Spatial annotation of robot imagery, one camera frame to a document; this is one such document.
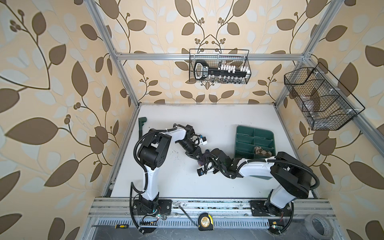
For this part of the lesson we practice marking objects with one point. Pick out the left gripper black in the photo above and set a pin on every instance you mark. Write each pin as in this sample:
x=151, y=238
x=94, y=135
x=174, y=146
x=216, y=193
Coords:
x=196, y=152

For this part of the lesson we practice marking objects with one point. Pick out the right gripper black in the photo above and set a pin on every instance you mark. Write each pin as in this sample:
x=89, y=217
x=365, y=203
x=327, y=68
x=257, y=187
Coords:
x=208, y=158

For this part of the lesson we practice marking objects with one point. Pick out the green divided organizer tray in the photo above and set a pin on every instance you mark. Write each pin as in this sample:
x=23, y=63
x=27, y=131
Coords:
x=247, y=138

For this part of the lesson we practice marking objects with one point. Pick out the brown argyle sock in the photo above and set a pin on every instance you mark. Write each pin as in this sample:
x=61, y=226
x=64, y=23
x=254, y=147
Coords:
x=262, y=152

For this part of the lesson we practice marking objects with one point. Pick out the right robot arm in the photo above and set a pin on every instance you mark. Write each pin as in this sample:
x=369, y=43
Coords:
x=295, y=179

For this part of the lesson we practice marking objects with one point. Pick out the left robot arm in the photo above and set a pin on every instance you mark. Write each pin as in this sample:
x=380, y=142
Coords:
x=150, y=153

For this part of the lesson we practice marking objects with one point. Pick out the clear tape roll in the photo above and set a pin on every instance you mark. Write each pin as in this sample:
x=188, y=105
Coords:
x=319, y=227

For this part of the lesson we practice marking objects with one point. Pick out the yellow black tape measure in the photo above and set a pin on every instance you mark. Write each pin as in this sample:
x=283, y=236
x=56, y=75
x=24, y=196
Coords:
x=205, y=222

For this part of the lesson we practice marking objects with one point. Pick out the yellow black screwdriver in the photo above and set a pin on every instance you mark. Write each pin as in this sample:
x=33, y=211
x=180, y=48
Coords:
x=111, y=226

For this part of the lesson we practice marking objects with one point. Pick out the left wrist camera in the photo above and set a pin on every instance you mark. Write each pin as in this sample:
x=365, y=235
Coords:
x=200, y=140

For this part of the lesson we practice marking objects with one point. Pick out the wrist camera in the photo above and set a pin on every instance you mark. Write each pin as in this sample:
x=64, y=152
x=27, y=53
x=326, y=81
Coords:
x=200, y=140
x=202, y=171

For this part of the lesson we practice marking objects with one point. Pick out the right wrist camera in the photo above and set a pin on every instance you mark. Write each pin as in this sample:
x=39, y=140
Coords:
x=202, y=171

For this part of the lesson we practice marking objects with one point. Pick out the green handled tool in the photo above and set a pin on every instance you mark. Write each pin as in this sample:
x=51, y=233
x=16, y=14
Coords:
x=141, y=122

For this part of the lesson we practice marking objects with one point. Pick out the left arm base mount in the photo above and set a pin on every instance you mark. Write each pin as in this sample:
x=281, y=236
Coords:
x=147, y=214

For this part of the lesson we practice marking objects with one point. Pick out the black socket set rail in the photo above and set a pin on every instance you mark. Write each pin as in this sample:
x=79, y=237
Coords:
x=203, y=71

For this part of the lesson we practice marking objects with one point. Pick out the wire basket back wall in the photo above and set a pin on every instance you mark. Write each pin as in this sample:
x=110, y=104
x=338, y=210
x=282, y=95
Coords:
x=213, y=56

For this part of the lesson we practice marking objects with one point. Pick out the wire basket wall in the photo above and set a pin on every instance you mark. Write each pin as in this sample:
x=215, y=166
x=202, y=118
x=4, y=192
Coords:
x=326, y=103
x=213, y=56

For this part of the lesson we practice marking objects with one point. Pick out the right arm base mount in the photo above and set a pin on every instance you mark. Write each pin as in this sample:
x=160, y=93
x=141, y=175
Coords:
x=281, y=218

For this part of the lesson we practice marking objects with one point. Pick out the aluminium frame rail front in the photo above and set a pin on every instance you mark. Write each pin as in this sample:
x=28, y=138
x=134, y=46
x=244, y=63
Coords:
x=184, y=213

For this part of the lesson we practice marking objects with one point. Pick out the wire basket right wall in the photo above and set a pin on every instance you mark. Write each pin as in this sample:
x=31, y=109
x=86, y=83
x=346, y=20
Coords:
x=326, y=103

